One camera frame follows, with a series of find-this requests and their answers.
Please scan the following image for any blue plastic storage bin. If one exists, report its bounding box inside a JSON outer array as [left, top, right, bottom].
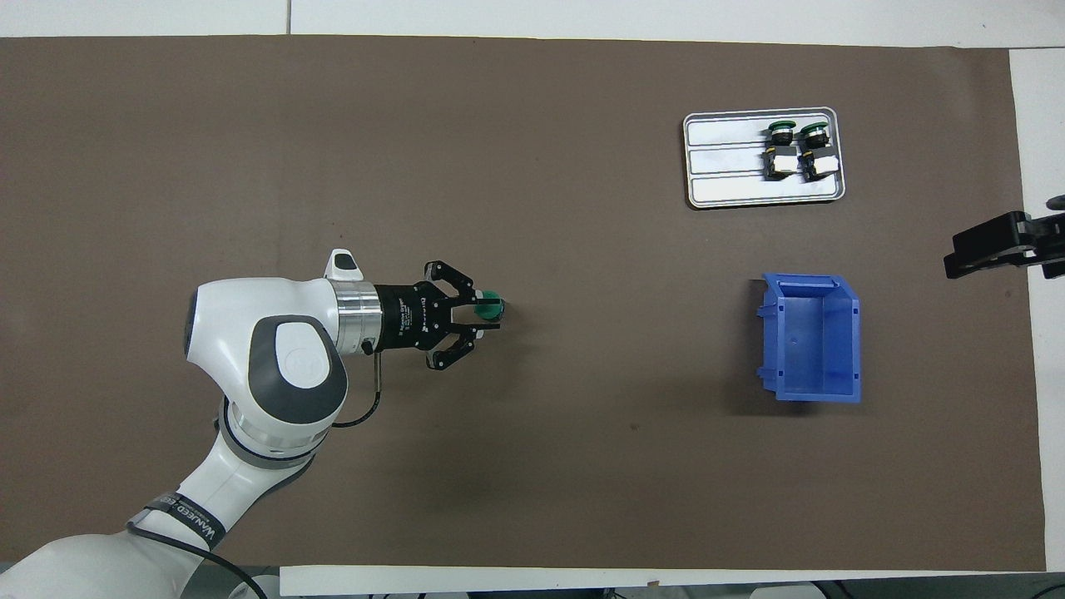
[[755, 273, 862, 404]]

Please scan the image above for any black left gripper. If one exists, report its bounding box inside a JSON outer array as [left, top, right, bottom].
[[374, 260, 503, 372]]

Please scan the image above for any green push button white label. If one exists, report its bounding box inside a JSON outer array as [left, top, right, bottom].
[[799, 121, 838, 181], [764, 121, 797, 181]]

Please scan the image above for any large brown table mat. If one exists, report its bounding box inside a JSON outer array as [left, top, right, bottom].
[[0, 35, 1047, 573]]

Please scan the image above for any black velcro strap left arm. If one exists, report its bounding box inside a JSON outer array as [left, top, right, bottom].
[[125, 493, 227, 550]]

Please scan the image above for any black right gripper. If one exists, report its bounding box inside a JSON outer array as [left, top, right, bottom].
[[944, 211, 1065, 280]]

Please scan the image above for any silver metal tray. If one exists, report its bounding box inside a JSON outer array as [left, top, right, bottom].
[[683, 106, 846, 210]]

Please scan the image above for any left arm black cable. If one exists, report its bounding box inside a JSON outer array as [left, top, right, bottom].
[[125, 352, 384, 599]]

